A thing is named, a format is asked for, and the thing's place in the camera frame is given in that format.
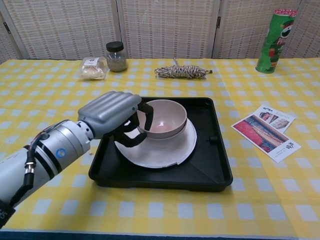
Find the white postcard with drawings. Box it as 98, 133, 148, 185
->
253, 104, 296, 134

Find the glass jar black lid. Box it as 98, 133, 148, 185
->
105, 41, 128, 73

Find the black white rope bundle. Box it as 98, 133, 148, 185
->
153, 56, 214, 80

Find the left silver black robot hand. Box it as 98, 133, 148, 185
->
77, 91, 154, 148

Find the yellow checked tablecloth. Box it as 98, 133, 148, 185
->
214, 57, 320, 238
0, 58, 298, 238

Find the postcard with red picture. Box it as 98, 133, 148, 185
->
231, 114, 302, 164

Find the woven folding screen panel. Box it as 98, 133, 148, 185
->
117, 0, 222, 60
0, 12, 23, 65
212, 0, 305, 60
0, 0, 126, 61
282, 0, 320, 59

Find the clear snack bag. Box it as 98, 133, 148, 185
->
79, 56, 109, 81

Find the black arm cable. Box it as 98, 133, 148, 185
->
9, 126, 55, 207

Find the black plastic tray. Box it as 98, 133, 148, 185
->
88, 96, 234, 193

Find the white paper plate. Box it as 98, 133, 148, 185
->
114, 117, 198, 169

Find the green chips can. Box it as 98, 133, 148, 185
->
255, 8, 298, 74

